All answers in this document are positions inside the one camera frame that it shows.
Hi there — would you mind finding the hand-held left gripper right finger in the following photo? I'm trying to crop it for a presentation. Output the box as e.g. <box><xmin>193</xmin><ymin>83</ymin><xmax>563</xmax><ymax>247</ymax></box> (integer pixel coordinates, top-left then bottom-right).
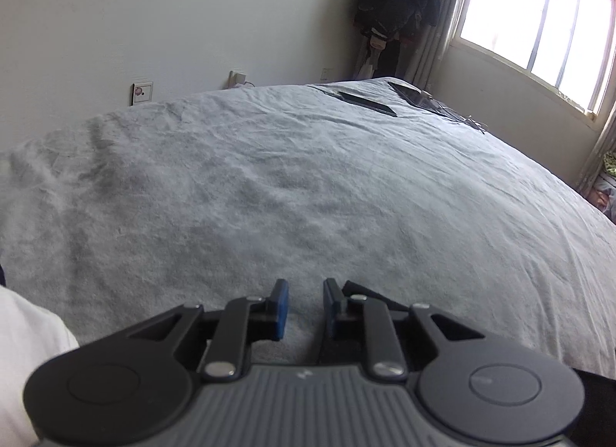
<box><xmin>322</xmin><ymin>277</ymin><xmax>487</xmax><ymax>379</ymax></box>

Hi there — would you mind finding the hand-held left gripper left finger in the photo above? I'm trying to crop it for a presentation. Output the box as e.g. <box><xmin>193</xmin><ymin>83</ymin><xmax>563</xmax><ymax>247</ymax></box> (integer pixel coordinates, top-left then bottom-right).
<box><xmin>126</xmin><ymin>278</ymin><xmax>292</xmax><ymax>379</ymax></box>

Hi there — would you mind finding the cream and black shirt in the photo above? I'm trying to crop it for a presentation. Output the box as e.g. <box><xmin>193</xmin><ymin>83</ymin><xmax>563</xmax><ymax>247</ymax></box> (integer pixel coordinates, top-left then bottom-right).
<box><xmin>315</xmin><ymin>280</ymin><xmax>616</xmax><ymax>447</ymax></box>

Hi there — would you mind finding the black phone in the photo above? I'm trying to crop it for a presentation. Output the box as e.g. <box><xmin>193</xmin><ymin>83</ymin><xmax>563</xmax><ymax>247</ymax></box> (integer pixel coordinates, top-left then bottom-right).
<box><xmin>336</xmin><ymin>89</ymin><xmax>399</xmax><ymax>117</ymax></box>

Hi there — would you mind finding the black tablet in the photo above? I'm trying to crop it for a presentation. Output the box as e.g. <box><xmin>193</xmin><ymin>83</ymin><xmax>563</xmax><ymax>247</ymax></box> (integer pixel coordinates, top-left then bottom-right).
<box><xmin>388</xmin><ymin>81</ymin><xmax>464</xmax><ymax>122</ymax></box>

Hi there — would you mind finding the person's white garment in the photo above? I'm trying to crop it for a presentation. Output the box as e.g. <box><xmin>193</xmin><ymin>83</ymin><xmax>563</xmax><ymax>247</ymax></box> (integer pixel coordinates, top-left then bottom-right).
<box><xmin>0</xmin><ymin>285</ymin><xmax>80</xmax><ymax>447</ymax></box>

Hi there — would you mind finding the grey curtain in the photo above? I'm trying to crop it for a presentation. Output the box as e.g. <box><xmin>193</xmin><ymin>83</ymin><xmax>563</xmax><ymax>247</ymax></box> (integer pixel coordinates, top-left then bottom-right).
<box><xmin>574</xmin><ymin>104</ymin><xmax>616</xmax><ymax>194</ymax></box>
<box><xmin>403</xmin><ymin>0</ymin><xmax>478</xmax><ymax>92</ymax></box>

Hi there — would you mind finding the window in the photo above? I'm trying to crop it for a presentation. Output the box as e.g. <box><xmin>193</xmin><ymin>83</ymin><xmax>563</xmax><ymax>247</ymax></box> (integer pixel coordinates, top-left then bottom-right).
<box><xmin>455</xmin><ymin>0</ymin><xmax>616</xmax><ymax>117</ymax></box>

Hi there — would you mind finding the charging cable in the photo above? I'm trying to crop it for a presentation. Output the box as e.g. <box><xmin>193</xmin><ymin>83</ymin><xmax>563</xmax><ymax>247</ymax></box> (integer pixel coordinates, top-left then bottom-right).
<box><xmin>418</xmin><ymin>87</ymin><xmax>488</xmax><ymax>133</ymax></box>

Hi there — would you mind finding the white wall socket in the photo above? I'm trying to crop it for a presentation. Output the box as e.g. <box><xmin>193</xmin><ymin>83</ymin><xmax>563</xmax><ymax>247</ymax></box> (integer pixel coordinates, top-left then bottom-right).
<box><xmin>130</xmin><ymin>82</ymin><xmax>154</xmax><ymax>105</ymax></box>

